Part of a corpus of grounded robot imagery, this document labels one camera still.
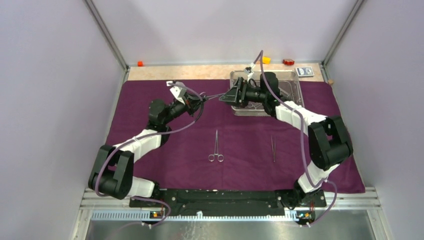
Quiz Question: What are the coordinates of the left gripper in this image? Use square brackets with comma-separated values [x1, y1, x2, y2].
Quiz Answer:
[162, 91, 209, 125]

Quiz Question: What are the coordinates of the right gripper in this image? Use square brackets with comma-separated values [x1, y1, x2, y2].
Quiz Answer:
[219, 77, 268, 109]

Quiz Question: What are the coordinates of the steel forceps clamp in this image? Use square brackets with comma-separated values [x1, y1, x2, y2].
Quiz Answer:
[201, 93, 225, 101]

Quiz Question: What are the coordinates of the purple cloth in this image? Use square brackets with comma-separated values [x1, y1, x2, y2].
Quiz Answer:
[105, 79, 365, 194]

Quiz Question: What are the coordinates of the metal mesh instrument tray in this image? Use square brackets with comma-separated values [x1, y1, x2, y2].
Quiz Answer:
[231, 70, 305, 117]

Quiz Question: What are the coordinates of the steel hemostat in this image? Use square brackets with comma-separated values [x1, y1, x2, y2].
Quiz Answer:
[208, 130, 224, 163]

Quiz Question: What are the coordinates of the steel needle holder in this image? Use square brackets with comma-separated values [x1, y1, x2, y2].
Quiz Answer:
[271, 136, 276, 163]

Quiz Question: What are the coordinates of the blue playing card deck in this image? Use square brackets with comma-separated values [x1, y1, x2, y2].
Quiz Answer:
[295, 66, 315, 78]

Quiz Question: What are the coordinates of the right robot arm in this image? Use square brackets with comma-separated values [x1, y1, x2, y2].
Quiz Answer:
[219, 72, 353, 206]

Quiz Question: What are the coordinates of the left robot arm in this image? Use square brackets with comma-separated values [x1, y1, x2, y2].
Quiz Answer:
[88, 93, 206, 207]

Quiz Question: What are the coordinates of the yellow small block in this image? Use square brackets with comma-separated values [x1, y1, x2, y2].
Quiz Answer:
[261, 56, 271, 65]

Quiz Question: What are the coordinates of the red small block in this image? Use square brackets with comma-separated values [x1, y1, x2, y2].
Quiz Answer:
[282, 58, 295, 66]

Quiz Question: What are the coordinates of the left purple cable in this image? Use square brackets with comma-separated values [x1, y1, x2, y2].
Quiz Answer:
[94, 82, 207, 229]

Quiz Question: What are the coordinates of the purple cable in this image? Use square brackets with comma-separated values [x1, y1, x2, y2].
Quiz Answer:
[252, 50, 339, 228]
[94, 82, 207, 229]

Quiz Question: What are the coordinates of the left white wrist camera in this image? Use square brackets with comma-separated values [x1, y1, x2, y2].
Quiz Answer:
[166, 80, 187, 105]

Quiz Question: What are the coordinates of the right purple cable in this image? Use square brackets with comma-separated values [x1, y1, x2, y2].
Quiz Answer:
[252, 50, 339, 228]

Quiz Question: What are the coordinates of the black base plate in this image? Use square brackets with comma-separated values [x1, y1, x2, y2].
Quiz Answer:
[129, 188, 327, 217]

